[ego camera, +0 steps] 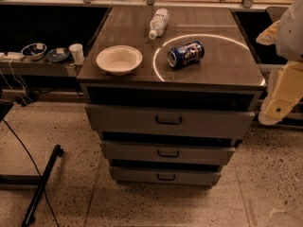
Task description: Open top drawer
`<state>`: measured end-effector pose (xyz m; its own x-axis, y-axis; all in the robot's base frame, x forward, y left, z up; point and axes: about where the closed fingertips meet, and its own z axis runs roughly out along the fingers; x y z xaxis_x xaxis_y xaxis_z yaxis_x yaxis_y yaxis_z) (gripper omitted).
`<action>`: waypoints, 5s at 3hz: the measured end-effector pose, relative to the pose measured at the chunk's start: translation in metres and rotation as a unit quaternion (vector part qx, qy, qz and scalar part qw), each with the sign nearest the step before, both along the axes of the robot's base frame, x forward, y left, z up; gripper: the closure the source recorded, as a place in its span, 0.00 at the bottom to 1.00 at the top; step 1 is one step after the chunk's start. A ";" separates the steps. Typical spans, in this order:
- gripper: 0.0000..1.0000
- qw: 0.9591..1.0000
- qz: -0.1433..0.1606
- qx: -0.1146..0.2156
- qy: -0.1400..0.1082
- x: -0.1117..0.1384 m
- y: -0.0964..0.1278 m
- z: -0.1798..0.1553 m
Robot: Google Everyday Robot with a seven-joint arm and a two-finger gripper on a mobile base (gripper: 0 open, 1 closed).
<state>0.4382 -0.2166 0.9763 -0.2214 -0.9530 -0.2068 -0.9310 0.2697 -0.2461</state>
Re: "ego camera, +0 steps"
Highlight white gripper wrist block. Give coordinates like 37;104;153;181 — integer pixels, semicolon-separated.
256;20;303;126

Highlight grey top drawer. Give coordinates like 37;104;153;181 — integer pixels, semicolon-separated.
85;104;255;139

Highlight grey drawer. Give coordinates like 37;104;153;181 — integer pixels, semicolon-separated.
85;104;255;139
100;141;235;166
109;166;221;186

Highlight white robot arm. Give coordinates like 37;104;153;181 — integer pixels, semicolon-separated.
256;0;303;125

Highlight dark wood drawer cabinet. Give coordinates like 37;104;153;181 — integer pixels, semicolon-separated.
78;6;266;173

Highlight grey bottom drawer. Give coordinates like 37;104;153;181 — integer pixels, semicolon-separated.
109;166;221;186

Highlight grey middle drawer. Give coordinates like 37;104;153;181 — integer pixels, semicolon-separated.
100;141;235;166

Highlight blue soda can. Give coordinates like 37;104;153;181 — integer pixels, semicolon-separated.
167;41;205;68

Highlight clear plastic water bottle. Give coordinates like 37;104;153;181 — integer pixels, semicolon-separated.
149;8;169;40

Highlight white paper bowl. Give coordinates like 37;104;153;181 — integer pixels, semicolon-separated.
96;45;143;76

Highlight white paper cup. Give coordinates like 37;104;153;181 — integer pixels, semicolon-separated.
69;44;84;63

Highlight dark blue bowl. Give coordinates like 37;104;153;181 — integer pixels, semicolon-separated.
45;47;70;62

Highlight metal bowl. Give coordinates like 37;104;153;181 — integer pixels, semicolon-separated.
21;43;47;61

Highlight white power strip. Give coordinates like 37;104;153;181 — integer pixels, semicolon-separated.
0;52;24;61

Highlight grey side shelf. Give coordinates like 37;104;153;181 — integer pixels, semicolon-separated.
0;61;80;77

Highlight black stand leg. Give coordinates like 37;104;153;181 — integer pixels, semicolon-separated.
0;145;63;227

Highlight white cable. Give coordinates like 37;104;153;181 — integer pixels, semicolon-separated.
0;60;33;106

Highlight black floor cable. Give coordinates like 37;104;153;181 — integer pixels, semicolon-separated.
2;119;61;227

